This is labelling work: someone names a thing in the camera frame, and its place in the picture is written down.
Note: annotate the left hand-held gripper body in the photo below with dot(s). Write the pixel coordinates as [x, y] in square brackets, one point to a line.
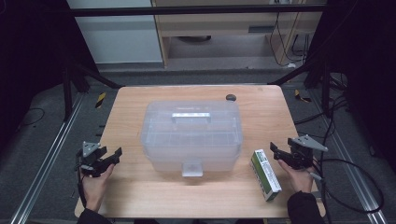
[90, 161]

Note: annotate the person's left hand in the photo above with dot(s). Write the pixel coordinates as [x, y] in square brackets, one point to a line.
[95, 189]

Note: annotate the black metal stand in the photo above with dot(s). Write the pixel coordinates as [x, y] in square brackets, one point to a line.
[67, 93]
[326, 93]

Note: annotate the yellow black floor tape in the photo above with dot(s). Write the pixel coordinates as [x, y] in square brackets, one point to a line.
[301, 97]
[100, 100]

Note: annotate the black horizontal bar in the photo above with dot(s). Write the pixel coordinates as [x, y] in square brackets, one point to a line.
[186, 11]

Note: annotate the wooden shelf unit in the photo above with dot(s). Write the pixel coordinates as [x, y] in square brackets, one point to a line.
[218, 28]

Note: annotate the green white medicine box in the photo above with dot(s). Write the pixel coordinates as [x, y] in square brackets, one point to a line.
[266, 174]

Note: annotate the aluminium floor rail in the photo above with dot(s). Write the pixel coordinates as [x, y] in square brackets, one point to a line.
[351, 168]
[46, 165]

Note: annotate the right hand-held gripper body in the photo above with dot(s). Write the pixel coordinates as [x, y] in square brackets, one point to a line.
[301, 155]

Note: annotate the black round table grommet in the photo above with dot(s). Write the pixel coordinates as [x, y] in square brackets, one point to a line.
[230, 97]

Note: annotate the grey tape piece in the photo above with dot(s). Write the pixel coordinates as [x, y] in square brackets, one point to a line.
[317, 195]

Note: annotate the white cabinet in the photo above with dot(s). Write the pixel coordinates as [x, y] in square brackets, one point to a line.
[118, 40]

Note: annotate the clear plastic storage box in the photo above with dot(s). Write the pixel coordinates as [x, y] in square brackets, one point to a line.
[191, 140]

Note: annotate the person's right hand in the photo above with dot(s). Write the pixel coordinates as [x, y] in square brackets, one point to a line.
[301, 180]

